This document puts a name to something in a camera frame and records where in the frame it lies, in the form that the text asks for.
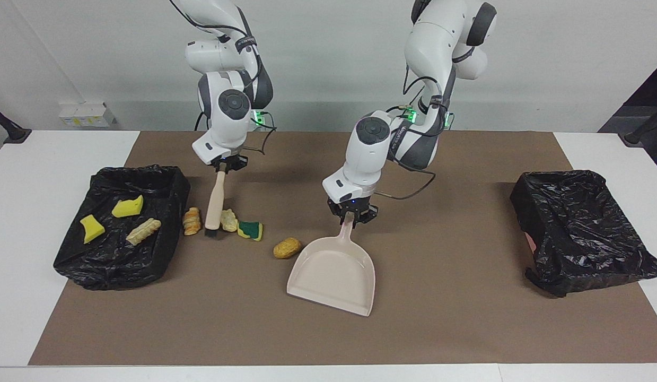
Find striped toy croissant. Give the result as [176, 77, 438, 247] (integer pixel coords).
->
[182, 207, 202, 236]
[126, 218, 162, 246]

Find white wall socket box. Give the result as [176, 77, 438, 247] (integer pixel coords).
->
[58, 102, 117, 127]

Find beige plastic dustpan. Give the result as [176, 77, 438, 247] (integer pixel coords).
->
[286, 212, 377, 317]

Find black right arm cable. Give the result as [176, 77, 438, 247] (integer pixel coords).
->
[169, 0, 278, 155]

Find bin with black bag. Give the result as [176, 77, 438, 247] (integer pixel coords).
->
[53, 165, 191, 291]
[510, 170, 657, 298]

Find yellow sponge piece green specks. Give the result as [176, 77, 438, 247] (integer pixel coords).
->
[111, 195, 144, 219]

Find green and yellow sponge piece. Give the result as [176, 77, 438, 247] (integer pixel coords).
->
[238, 220, 264, 242]

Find brown table mat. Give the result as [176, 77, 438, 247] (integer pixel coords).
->
[29, 131, 657, 367]

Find brown toy bread roll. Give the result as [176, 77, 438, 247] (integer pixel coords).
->
[273, 237, 302, 259]

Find beige hand brush black bristles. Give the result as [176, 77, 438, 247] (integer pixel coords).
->
[204, 163, 229, 238]

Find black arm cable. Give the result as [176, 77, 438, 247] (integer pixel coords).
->
[379, 74, 451, 201]
[169, 0, 278, 155]

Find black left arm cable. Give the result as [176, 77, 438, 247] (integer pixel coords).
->
[379, 74, 451, 201]

